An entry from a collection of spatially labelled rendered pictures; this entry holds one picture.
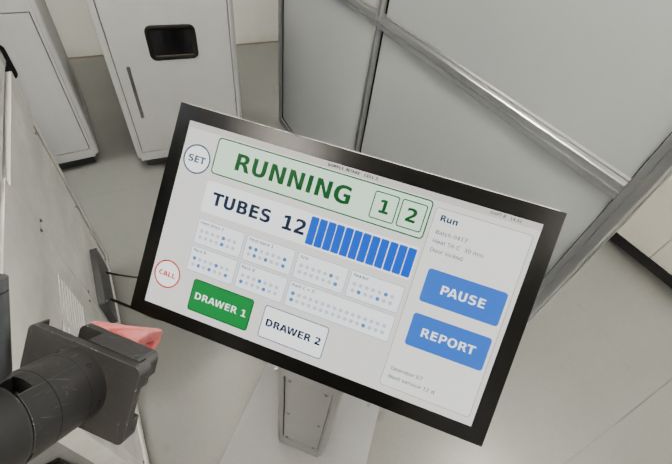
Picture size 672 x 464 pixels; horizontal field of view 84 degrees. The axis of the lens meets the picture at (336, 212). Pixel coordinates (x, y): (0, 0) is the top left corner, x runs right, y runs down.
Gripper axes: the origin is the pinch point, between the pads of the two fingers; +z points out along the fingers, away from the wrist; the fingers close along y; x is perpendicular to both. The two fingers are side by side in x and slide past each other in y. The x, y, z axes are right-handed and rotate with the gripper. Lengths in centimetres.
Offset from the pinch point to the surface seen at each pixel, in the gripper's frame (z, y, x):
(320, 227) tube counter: 14.7, -10.5, -13.7
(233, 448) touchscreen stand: 77, 9, 75
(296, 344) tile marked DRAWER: 14.6, -11.9, 2.5
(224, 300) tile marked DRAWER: 14.6, -0.3, 0.2
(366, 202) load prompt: 14.7, -15.3, -18.6
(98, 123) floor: 180, 182, -8
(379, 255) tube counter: 14.7, -18.9, -12.6
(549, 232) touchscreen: 14.9, -37.2, -21.6
